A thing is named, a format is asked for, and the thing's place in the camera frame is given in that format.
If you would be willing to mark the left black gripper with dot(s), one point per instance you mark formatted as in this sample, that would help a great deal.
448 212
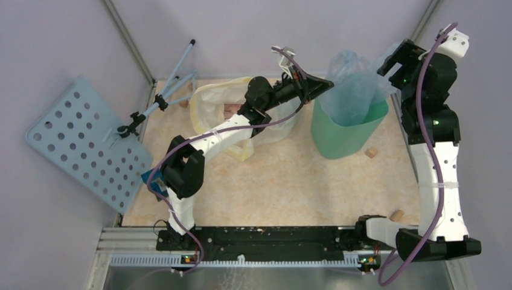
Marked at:
309 87

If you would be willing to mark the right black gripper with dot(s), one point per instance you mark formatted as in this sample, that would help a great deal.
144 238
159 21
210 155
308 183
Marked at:
407 54

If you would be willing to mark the light blue plastic bag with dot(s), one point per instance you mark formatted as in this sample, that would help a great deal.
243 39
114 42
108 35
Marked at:
357 86

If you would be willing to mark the green plastic trash bin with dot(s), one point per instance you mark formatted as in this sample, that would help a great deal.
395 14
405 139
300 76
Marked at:
334 141

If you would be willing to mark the translucent white yellow trash bag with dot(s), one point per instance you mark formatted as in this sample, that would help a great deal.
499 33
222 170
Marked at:
206 110

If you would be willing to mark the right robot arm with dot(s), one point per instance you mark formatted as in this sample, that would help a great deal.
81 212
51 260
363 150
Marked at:
433 136

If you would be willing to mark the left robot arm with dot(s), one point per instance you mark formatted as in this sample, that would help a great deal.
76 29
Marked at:
183 167

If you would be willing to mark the pink bag inside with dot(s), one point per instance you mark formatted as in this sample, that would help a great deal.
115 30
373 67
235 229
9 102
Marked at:
230 109

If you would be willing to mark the wooden cube block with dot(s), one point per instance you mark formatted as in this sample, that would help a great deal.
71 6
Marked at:
371 152

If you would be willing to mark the small wooden block near tripod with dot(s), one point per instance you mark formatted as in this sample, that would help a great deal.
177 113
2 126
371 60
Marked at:
184 104

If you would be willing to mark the light blue tripod stand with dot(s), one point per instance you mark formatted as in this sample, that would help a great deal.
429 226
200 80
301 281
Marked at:
160 100

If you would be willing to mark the blue clamp block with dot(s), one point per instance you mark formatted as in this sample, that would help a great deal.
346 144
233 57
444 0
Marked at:
157 185

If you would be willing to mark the light blue perforated board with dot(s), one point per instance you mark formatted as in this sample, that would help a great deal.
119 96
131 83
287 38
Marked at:
79 135

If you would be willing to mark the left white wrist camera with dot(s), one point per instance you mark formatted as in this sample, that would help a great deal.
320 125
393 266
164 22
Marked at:
287 54

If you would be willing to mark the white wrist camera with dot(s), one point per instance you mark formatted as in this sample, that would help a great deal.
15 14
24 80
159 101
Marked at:
455 44
287 54

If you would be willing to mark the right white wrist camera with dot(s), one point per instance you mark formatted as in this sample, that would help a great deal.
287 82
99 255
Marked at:
455 44

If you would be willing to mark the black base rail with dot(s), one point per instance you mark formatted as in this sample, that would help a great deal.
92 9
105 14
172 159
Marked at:
269 244

